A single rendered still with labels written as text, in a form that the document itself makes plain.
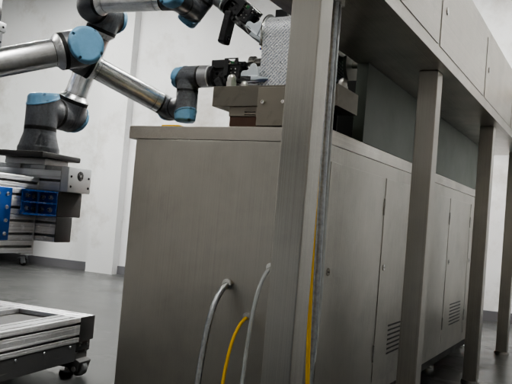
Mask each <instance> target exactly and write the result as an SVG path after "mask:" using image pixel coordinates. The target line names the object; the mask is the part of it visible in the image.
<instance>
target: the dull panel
mask: <svg viewBox="0 0 512 384"><path fill-rule="evenodd" d="M355 94H357V95H358V105H357V115H356V116H354V121H353V130H352V138H353V139H356V140H358V141H361V142H363V143H366V144H367V145H369V146H372V147H375V148H377V149H380V150H382V151H384V152H387V153H389V154H391V155H394V156H396V157H398V158H401V159H404V160H405V161H407V162H410V163H412V161H413V150H414V131H415V121H416V110H417V99H416V98H415V97H413V96H412V95H411V94H409V93H408V92H407V91H406V90H404V89H403V88H402V87H400V86H399V85H397V84H396V83H395V82H394V81H393V80H391V79H390V78H388V77H387V76H386V75H384V74H383V73H381V72H380V71H379V70H378V69H376V68H375V67H374V66H372V65H371V64H369V63H357V82H356V92H355ZM477 164H478V145H477V144H475V143H474V142H473V141H472V140H471V139H469V138H468V137H467V136H465V135H464V134H462V133H461V132H460V131H458V130H457V129H456V128H455V127H453V126H452V125H450V124H449V123H447V122H446V121H445V120H444V119H443V118H441V117H440V124H439V135H438V146H437V166H436V174H439V175H441V176H444V177H445V178H449V179H450V180H453V181H455V182H458V183H460V184H463V185H465V186H467V187H470V188H472V189H474V190H475V186H476V175H477Z"/></svg>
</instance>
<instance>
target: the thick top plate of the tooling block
mask: <svg viewBox="0 0 512 384"><path fill-rule="evenodd" d="M285 86H286V85H246V86H214V87H213V104H212V106H213V107H216V108H219V109H221V110H225V111H227V112H229V107H257V106H258V89H259V88H261V87H285ZM357 105H358V95H357V94H355V93H353V92H352V91H350V90H349V89H347V88H345V87H344V86H342V85H340V84H336V89H335V100H334V110H337V111H338V116H356V115H357Z"/></svg>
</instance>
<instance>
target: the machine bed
mask: <svg viewBox="0 0 512 384"><path fill-rule="evenodd" d="M281 133H282V127H245V126H130V137H129V138H130V139H135V140H137V139H187V140H222V141H258V142H281ZM332 145H333V146H337V147H339V148H342V149H345V150H347V151H350V152H353V153H356V154H358V155H362V156H364V157H366V158H370V159H372V160H374V161H377V162H380V163H383V164H385V165H388V166H391V167H393V168H397V169H399V170H402V171H405V172H408V173H410V174H411V171H412V163H410V162H407V161H405V160H404V159H401V158H398V157H396V156H394V155H391V154H389V153H387V152H384V151H382V150H380V149H377V148H375V147H372V146H369V145H367V144H366V143H363V142H361V141H358V140H356V139H353V138H351V137H349V136H346V135H344V134H342V133H339V132H337V131H334V130H333V133H332ZM435 183H437V184H441V185H443V186H445V187H448V188H451V189H454V190H457V191H459V192H462V193H464V194H468V195H470V196H472V197H475V190H474V189H472V188H470V187H467V186H465V185H463V184H460V183H458V182H455V181H453V180H450V179H449V178H445V177H444V176H441V175H439V174H436V176H435Z"/></svg>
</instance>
